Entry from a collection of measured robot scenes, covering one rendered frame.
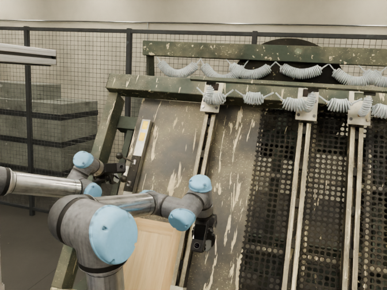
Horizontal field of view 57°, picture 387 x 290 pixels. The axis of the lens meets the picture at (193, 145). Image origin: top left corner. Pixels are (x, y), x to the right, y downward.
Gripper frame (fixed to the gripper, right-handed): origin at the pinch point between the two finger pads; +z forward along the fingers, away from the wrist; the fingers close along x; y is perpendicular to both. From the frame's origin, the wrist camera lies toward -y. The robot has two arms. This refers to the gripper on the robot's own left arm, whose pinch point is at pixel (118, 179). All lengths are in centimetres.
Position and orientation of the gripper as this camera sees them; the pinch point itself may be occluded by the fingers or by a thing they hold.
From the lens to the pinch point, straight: 185.4
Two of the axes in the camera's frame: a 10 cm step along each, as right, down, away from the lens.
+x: 1.5, 9.1, -3.9
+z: 2.1, 3.5, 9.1
